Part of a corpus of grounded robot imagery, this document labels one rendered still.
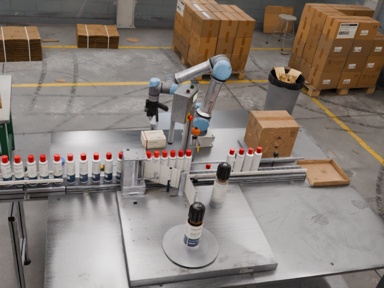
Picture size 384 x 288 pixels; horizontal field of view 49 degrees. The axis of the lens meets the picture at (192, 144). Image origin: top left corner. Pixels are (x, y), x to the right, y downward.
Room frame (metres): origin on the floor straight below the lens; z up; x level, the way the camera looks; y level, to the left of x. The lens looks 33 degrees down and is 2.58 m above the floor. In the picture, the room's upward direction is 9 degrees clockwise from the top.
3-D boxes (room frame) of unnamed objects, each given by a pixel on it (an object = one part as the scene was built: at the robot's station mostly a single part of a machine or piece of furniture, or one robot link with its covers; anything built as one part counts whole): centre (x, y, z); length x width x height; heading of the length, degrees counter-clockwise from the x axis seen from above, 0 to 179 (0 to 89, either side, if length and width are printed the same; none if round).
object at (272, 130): (2.74, -0.58, 0.99); 0.30 x 0.24 x 0.27; 110
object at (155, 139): (2.59, 0.29, 0.87); 0.16 x 0.12 x 0.07; 113
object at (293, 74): (4.90, -1.05, 0.50); 0.42 x 0.41 x 0.28; 113
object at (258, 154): (2.36, -0.45, 0.98); 0.05 x 0.05 x 0.20
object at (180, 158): (2.18, 0.06, 0.98); 0.05 x 0.05 x 0.20
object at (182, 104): (2.26, 0.08, 1.38); 0.17 x 0.10 x 0.19; 164
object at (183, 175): (1.99, 0.02, 0.97); 0.05 x 0.05 x 0.19
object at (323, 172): (2.54, -0.99, 0.85); 0.30 x 0.26 x 0.04; 109
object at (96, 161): (2.00, 0.56, 0.98); 0.05 x 0.05 x 0.20
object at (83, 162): (1.98, 0.63, 0.98); 0.05 x 0.05 x 0.20
